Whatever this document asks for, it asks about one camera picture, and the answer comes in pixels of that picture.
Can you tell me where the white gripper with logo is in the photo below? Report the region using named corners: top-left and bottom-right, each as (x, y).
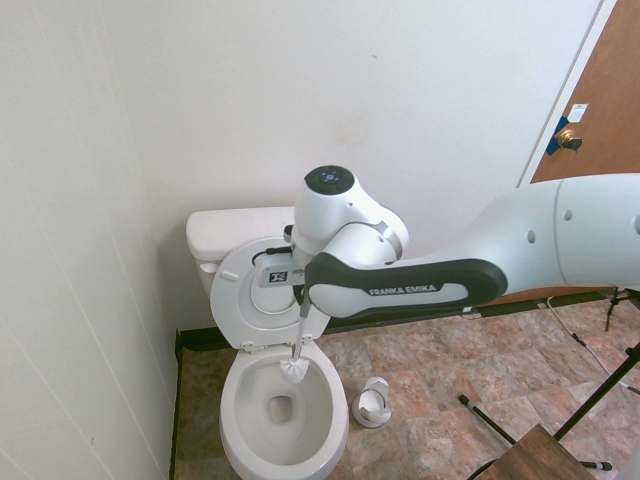
top-left (256, 266), bottom-right (308, 305)

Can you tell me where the white toilet brush grey handle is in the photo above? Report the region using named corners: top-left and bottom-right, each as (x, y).
top-left (278, 297), bottom-right (313, 386)

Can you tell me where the white toilet seat lid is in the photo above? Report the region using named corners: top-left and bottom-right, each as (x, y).
top-left (249, 263), bottom-right (302, 314)

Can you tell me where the white toilet tank lid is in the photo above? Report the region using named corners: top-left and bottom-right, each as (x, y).
top-left (185, 205), bottom-right (297, 262)

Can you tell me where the white toilet brush holder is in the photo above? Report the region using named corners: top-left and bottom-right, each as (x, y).
top-left (350, 377), bottom-right (393, 429)

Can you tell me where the white toilet bowl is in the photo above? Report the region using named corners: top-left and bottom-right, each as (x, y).
top-left (218, 341), bottom-right (350, 480)

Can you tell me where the dark wooden table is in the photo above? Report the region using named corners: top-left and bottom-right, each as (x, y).
top-left (469, 422), bottom-right (609, 480)

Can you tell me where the blue tape strip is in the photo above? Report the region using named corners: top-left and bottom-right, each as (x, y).
top-left (546, 115), bottom-right (574, 157)

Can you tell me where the brass door knob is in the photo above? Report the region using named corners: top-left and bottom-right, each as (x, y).
top-left (556, 127), bottom-right (584, 152)

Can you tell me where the black tripod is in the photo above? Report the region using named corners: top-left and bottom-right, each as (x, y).
top-left (603, 285), bottom-right (640, 333)
top-left (458, 341), bottom-right (640, 474)

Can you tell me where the brown wooden door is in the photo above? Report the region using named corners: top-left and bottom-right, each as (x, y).
top-left (492, 0), bottom-right (640, 305)

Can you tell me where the black floor cable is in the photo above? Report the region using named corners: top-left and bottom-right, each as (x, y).
top-left (468, 456), bottom-right (502, 480)

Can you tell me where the white floor cable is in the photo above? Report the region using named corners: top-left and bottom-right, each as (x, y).
top-left (546, 295), bottom-right (615, 375)

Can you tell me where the white door frame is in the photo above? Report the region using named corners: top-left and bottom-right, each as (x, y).
top-left (516, 0), bottom-right (620, 190)

